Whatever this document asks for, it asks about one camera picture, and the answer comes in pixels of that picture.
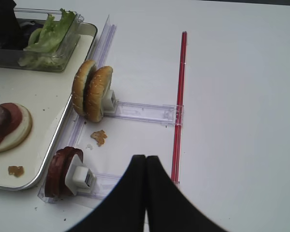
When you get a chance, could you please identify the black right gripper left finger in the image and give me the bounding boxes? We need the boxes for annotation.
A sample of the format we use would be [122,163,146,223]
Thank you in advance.
[68,155,146,232]

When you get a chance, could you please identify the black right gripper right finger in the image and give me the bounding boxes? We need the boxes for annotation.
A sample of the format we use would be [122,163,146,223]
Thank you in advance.
[145,156,225,232]

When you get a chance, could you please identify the white pusher block patties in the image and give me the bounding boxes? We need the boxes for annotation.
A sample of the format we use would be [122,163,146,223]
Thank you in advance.
[64,154,96,196]

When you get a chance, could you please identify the standing meat patties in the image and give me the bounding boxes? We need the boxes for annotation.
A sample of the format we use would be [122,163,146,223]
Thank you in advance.
[44,146,83,198]

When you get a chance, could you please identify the bread crumb on table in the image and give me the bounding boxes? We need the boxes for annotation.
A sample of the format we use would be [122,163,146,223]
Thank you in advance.
[90,130,108,146]

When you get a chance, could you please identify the bread crumb on tray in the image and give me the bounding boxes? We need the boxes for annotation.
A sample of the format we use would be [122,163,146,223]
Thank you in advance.
[8,166,25,177]

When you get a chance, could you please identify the tomato slices on tray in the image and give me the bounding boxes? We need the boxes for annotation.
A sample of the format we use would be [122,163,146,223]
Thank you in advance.
[0,103,22,144]

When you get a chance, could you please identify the green lettuce leaves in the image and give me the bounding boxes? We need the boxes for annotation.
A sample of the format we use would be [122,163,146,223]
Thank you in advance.
[18,8,84,72]

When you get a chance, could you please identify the right lower clear track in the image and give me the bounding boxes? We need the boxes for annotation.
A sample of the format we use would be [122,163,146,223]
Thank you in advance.
[73,173,121,209]

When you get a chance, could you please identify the clear track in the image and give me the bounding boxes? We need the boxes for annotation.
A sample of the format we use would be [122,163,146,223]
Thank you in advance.
[104,101,176,126]
[73,173,121,209]

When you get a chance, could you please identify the right red strip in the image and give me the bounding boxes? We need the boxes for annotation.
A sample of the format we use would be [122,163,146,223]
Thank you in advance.
[171,31,187,183]

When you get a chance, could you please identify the right upper clear track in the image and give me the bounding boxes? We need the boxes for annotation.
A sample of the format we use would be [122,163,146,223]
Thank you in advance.
[104,101,176,126]

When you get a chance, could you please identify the white pusher block buns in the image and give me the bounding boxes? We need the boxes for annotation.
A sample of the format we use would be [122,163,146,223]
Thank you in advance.
[102,89,117,114]

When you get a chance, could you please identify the bottom bun slice on tray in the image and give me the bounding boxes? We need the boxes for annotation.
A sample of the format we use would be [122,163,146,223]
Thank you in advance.
[0,103,32,152]

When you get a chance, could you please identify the rear sesame bun top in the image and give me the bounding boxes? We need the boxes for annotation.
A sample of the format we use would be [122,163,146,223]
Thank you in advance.
[84,66,113,122]

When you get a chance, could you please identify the sesame bun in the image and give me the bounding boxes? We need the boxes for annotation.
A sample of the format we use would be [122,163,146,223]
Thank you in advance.
[84,66,113,122]
[71,59,96,116]

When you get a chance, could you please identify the white metal tray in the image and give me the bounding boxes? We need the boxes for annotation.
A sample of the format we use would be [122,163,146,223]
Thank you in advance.
[0,23,98,191]

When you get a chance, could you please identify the front sesame bun top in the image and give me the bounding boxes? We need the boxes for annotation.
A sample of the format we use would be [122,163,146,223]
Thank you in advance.
[71,59,96,116]

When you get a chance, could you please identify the clear plastic salad container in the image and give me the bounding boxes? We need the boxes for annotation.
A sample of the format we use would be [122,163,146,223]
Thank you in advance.
[0,8,84,72]

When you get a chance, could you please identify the purple cabbage leaves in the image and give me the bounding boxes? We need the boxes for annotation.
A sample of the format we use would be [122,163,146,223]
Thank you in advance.
[0,21,43,50]

